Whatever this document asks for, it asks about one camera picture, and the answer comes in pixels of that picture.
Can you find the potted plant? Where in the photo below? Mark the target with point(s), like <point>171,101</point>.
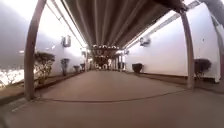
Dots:
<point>82,66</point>
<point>77,68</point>
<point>65,65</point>

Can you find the grey concrete path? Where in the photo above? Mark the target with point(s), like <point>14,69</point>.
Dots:
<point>110,103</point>

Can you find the dark covered walkway roof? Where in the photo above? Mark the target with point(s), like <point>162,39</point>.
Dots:
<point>113,20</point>

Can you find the large potted bush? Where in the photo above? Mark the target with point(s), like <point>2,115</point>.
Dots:
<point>44,65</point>

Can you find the dark soil strip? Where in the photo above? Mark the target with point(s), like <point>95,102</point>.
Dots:
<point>15,91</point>

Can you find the wall air conditioner unit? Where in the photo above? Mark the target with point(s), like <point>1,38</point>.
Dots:
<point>144,41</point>
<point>66,41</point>

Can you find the white wall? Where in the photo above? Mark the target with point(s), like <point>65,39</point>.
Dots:
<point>166,50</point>
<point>13,36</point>

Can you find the canopy support post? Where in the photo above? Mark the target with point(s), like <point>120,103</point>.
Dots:
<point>221,50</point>
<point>30,56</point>
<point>189,53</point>

